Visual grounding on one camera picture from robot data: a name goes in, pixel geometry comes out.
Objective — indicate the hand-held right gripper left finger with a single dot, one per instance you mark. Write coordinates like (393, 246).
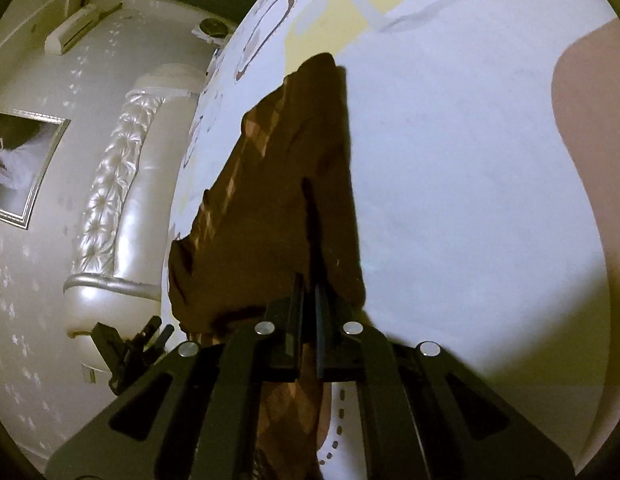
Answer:
(286, 325)

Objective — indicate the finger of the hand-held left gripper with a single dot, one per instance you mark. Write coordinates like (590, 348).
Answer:
(110, 345)
(150, 337)

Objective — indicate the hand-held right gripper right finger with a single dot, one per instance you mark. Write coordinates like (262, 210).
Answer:
(320, 332)

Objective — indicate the brown plaid cloth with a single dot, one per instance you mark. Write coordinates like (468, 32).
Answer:
(290, 170)

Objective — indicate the white tufted headboard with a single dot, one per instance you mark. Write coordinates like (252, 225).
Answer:
(140, 210)

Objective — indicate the printed white bed sheet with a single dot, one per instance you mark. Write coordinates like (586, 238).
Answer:
(465, 170)

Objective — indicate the dark round object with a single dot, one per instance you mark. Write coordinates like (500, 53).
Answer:
(212, 29)

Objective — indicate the white air conditioner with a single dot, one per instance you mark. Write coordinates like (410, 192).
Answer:
(77, 27)

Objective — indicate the wall socket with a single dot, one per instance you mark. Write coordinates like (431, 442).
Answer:
(89, 375)

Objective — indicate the framed wall picture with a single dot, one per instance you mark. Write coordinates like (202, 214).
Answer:
(20, 165)

